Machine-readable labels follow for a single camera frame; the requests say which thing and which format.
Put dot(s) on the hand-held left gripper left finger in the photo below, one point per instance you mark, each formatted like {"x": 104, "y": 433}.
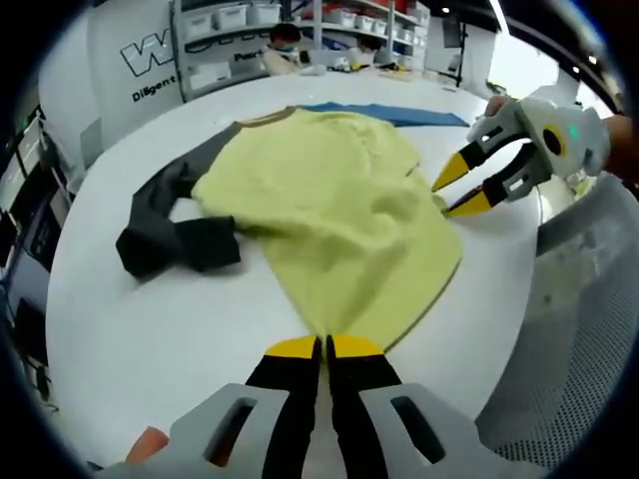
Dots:
{"x": 279, "y": 409}

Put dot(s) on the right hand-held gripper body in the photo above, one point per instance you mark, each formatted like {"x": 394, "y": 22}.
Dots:
{"x": 569, "y": 140}

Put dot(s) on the blue cloth template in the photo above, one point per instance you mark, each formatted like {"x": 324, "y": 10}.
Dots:
{"x": 424, "y": 117}

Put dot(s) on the wooden board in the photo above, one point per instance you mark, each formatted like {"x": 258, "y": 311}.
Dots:
{"x": 394, "y": 76}

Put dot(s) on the white cloth bundle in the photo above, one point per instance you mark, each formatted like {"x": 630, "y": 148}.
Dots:
{"x": 313, "y": 70}

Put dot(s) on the grey leaning panel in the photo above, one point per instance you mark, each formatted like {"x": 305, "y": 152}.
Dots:
{"x": 91, "y": 142}

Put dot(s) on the row of white storage boxes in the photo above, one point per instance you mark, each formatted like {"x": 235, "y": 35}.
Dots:
{"x": 239, "y": 15}

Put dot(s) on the yellow garment with dark sleeves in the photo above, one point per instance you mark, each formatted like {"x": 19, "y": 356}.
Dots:
{"x": 324, "y": 189}

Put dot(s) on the person's right hand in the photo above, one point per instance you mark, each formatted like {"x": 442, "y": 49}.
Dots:
{"x": 495, "y": 106}

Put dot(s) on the grey metal shelving rack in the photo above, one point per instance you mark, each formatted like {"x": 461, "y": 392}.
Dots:
{"x": 319, "y": 30}

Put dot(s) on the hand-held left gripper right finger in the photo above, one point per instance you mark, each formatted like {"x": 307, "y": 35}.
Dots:
{"x": 369, "y": 414}

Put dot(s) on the black screen on stand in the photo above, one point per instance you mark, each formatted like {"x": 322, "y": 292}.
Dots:
{"x": 454, "y": 40}

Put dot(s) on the white mesh chair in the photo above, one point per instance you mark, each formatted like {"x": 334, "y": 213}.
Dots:
{"x": 574, "y": 299}

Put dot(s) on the linear ceiling light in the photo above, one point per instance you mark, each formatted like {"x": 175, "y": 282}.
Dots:
{"x": 499, "y": 17}

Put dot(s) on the person's left hand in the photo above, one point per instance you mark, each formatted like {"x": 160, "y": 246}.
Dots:
{"x": 146, "y": 443}

